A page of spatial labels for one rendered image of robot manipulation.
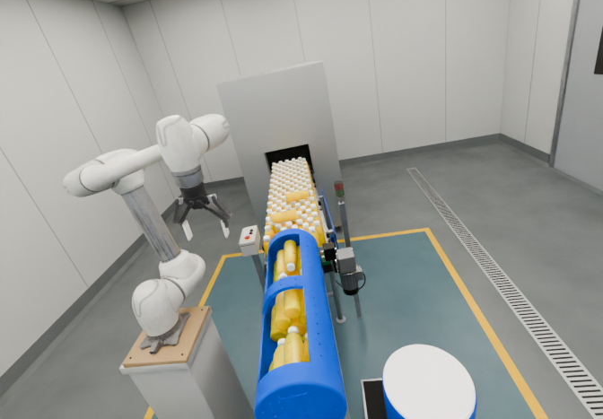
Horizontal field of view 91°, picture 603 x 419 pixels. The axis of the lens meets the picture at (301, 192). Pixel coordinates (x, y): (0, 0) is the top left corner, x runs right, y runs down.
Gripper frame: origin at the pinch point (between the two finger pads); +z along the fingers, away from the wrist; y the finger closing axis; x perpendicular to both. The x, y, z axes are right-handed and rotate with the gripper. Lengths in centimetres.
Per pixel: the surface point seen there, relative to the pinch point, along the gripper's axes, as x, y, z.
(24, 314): -95, 248, 140
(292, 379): 35, -28, 29
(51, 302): -119, 247, 152
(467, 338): -60, -134, 152
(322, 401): 36, -36, 39
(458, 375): 26, -80, 46
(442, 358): 19, -78, 46
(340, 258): -65, -47, 72
